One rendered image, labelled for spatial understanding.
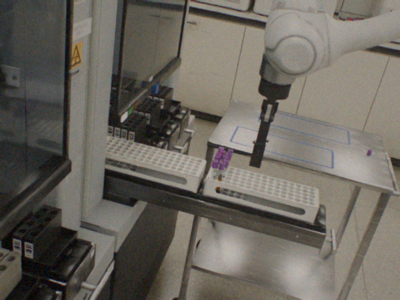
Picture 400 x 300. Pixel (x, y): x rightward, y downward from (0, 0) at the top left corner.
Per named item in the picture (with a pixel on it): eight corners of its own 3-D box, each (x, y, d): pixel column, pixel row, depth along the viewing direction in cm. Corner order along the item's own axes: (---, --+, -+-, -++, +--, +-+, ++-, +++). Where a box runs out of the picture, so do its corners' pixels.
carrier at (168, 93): (167, 101, 174) (169, 86, 171) (172, 102, 173) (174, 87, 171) (157, 111, 164) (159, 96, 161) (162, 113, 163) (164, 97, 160)
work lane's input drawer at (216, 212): (75, 190, 127) (77, 162, 123) (96, 167, 140) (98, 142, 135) (335, 260, 118) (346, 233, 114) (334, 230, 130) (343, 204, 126)
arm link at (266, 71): (302, 56, 109) (295, 79, 112) (265, 48, 110) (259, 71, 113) (301, 65, 101) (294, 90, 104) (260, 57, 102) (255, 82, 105)
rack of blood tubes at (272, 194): (201, 198, 121) (205, 178, 119) (209, 180, 130) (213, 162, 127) (312, 227, 118) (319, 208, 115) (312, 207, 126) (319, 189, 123)
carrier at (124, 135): (133, 129, 147) (134, 112, 145) (139, 131, 147) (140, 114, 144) (119, 144, 137) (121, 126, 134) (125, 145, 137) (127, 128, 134)
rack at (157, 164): (92, 169, 125) (92, 149, 123) (106, 154, 134) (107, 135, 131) (195, 196, 122) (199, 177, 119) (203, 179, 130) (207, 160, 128)
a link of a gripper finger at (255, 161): (266, 144, 116) (265, 144, 115) (260, 167, 119) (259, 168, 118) (254, 140, 116) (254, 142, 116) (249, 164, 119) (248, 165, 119)
